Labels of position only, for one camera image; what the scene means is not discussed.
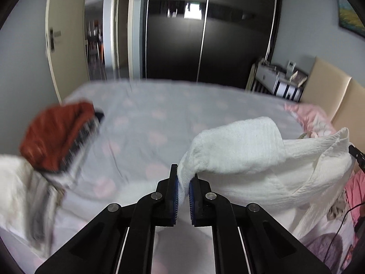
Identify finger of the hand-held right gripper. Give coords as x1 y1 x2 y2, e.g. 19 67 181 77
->
348 144 365 174

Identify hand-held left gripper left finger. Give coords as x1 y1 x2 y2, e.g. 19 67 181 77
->
34 163 179 274

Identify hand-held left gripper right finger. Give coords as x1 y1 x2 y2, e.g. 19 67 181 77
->
188 174 333 274

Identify white textured garment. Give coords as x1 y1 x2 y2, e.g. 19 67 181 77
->
178 116 355 240

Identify pink printed duvet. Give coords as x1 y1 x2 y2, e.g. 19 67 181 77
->
284 102 365 274

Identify beige headboard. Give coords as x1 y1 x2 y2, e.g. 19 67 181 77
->
301 56 365 149

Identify pale polka dot bedsheet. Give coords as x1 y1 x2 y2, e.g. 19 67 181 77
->
0 79 305 274

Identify book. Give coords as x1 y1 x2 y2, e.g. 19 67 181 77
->
290 71 309 88

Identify black and white shelf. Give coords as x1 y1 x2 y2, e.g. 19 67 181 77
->
247 58 309 103

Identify white box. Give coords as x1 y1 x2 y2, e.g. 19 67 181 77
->
255 63 282 91

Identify red garment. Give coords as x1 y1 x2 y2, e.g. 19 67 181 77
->
19 100 96 173

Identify white fluffy cloth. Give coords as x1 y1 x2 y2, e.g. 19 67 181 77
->
0 153 53 259

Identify black wardrobe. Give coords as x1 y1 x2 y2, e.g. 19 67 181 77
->
143 0 282 88

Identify cream door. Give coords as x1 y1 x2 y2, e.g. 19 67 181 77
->
46 0 92 105

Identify black cable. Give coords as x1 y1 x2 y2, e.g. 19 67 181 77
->
322 204 365 264

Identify framed wall picture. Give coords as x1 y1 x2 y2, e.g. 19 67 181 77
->
336 0 365 39

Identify white door frame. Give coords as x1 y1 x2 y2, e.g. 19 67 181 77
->
103 0 149 80

